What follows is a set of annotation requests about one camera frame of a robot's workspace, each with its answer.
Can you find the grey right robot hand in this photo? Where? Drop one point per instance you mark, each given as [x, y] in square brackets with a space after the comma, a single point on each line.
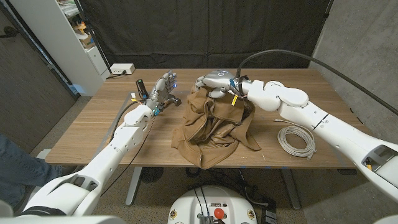
[219, 81]

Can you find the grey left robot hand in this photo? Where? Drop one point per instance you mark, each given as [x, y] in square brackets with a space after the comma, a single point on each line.
[160, 90]

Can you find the brown jacket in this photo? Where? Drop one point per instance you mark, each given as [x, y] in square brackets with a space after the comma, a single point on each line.
[211, 133]

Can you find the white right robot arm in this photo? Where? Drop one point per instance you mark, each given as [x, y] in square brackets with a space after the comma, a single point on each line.
[335, 130]

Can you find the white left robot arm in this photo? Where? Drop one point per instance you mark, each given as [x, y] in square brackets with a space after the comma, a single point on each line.
[109, 155]

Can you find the black handheld device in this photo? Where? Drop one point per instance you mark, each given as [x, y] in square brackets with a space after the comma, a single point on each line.
[142, 88]

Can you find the white power strip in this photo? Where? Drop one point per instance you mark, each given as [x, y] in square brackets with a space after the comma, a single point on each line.
[122, 68]

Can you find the black backdrop curtain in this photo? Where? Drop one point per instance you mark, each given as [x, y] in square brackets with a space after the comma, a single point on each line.
[174, 31]

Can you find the black round fan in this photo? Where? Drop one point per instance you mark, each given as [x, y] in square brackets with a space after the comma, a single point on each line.
[151, 174]

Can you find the cardboard box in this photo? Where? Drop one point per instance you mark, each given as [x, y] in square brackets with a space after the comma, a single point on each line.
[86, 41]

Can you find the grey table leg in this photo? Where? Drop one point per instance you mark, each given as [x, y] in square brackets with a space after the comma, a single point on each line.
[133, 186]
[290, 189]

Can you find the white shelf cabinet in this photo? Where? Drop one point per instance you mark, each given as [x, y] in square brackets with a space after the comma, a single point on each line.
[59, 43]

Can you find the white robot torso base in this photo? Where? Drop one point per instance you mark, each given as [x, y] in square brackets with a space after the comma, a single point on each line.
[186, 208]

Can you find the red emergency stop button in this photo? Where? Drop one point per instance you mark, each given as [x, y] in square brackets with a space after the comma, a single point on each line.
[219, 213]

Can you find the black power brick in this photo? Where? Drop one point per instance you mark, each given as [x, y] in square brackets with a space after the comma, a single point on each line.
[270, 214]

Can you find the person's leg in jeans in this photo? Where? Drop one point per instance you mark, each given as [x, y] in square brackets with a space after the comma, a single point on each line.
[18, 171]

